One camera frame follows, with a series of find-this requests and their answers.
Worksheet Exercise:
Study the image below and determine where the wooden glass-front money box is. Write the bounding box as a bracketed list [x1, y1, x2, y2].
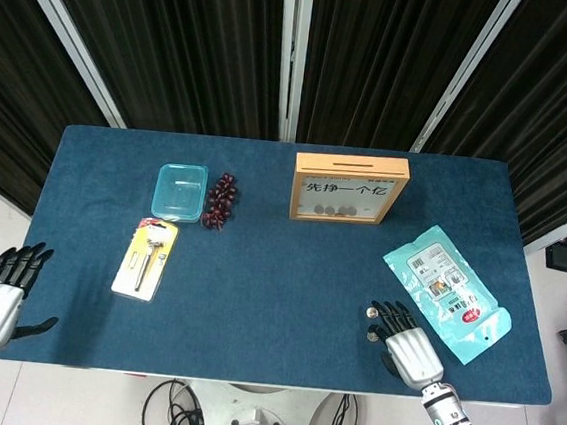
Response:
[289, 147, 413, 232]

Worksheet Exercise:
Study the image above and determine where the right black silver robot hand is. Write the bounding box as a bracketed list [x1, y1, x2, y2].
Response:
[361, 297, 451, 393]

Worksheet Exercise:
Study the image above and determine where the dark curtain panel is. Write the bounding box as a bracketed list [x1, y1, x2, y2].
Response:
[18, 0, 293, 143]
[414, 0, 567, 251]
[294, 0, 506, 161]
[0, 0, 124, 224]

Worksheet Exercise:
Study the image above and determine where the bunch of purple grapes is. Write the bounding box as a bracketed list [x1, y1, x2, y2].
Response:
[198, 169, 244, 234]

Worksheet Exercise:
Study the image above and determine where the clear container with blue lid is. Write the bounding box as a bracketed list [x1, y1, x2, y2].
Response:
[149, 160, 211, 226]

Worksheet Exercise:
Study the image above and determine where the razor in yellow blister pack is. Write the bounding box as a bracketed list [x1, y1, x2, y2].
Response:
[109, 214, 182, 305]

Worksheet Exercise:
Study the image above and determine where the blue table cloth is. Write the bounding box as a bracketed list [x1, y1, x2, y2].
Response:
[0, 113, 567, 415]

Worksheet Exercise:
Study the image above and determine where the teal wet wipes pack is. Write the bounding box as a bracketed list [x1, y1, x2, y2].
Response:
[372, 219, 522, 371]

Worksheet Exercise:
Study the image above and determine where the white partition post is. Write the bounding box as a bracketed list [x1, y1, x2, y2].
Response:
[522, 195, 567, 261]
[268, 0, 314, 144]
[0, 0, 139, 131]
[409, 0, 526, 163]

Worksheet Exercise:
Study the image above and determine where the black cable bundle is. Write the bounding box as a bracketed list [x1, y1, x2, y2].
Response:
[312, 389, 362, 425]
[141, 375, 213, 425]

